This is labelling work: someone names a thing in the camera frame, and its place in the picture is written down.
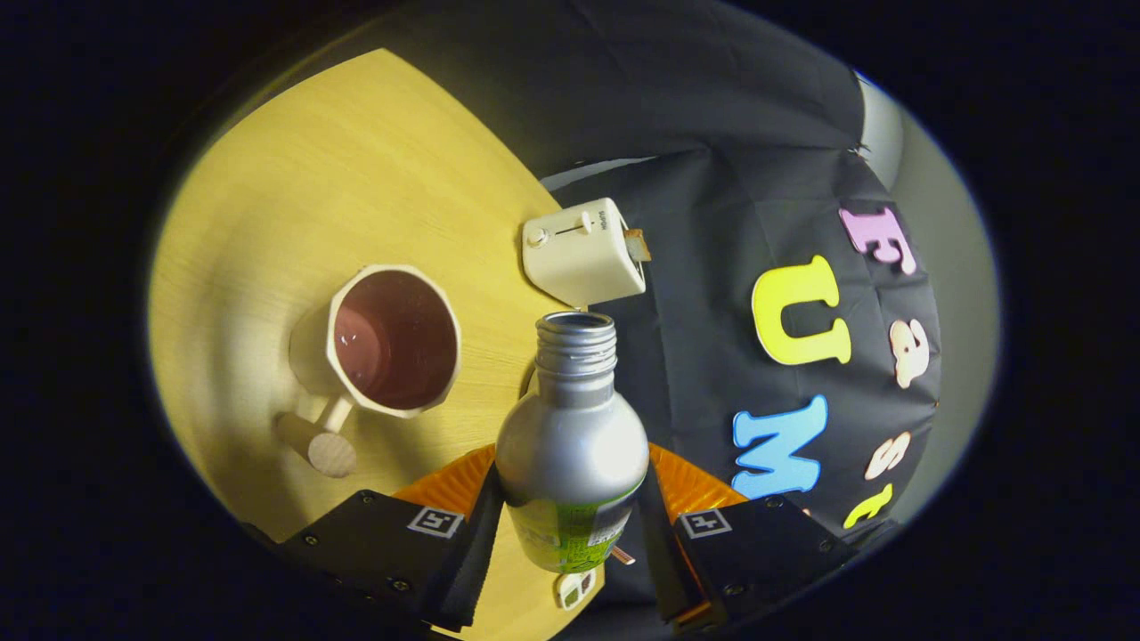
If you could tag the black backdrop cloth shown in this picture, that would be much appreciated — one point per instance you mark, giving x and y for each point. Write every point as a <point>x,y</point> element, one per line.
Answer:
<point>712,223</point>

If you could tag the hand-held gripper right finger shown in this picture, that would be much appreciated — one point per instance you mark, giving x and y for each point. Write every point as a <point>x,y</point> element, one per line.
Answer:
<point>663,561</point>

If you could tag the clear juice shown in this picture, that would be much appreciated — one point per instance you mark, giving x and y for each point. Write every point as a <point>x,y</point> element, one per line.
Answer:
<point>387,356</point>

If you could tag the white divided bean dish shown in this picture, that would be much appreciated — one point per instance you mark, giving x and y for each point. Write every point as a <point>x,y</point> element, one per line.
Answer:
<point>574,589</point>

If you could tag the silver bottle with green label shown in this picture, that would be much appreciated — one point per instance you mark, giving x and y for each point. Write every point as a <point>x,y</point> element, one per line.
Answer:
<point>570,445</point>

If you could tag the brown toast slice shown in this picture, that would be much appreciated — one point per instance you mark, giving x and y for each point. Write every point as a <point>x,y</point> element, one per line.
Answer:
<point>638,245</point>

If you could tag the cream cup with maroon inside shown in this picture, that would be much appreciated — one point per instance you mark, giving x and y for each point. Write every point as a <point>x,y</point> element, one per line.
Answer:
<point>307,356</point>

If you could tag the white toaster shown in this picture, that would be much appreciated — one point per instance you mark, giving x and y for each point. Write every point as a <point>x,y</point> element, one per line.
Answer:
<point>579,258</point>

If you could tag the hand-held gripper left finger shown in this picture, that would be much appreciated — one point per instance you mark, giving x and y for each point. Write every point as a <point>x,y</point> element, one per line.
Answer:
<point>468,570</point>

